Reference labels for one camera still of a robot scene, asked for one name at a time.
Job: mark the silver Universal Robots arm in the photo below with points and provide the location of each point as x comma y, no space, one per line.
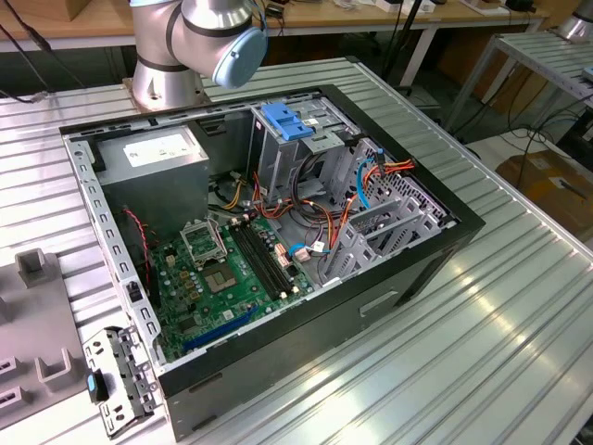
157,83

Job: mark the silver metal disk bay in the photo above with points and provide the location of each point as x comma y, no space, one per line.
352,252

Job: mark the black RAM slot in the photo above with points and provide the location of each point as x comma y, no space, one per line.
261,264
277,264
272,264
266,264

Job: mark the silver optical drive cage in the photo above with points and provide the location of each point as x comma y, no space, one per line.
273,157

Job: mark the green motherboard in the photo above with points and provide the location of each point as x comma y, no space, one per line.
241,296

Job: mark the CPU socket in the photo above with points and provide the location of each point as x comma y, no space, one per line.
221,278

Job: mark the blue plastic drive latch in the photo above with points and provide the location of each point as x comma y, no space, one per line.
287,123

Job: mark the black open PC case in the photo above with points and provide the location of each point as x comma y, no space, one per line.
278,352

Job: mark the blue expansion slot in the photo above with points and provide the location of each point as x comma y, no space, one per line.
218,330

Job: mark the grey power supply unit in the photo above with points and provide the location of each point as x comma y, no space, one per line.
153,194

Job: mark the small black case latch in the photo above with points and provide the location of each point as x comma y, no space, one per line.
133,292

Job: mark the small white box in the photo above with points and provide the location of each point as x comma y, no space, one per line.
389,5

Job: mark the brown cardboard floor box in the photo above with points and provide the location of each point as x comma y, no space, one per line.
533,181

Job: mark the black clip blue tab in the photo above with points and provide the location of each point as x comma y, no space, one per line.
92,385

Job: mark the brown cardboard carton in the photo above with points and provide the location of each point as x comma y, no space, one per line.
523,92

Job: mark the grey parts rack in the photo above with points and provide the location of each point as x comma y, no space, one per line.
41,324

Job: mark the long wooden desk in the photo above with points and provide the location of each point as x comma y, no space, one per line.
486,21

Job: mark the pale pink flat object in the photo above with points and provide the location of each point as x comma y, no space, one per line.
482,5

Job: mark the metal slat side table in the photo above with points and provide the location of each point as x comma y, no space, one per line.
546,55

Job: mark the small brown desk box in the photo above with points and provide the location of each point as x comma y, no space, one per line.
76,9

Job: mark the small black device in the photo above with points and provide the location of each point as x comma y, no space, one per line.
521,4

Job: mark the brown arm base plate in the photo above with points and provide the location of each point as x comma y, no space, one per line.
126,85

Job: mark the silver expansion bracket retainer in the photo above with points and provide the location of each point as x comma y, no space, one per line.
134,371

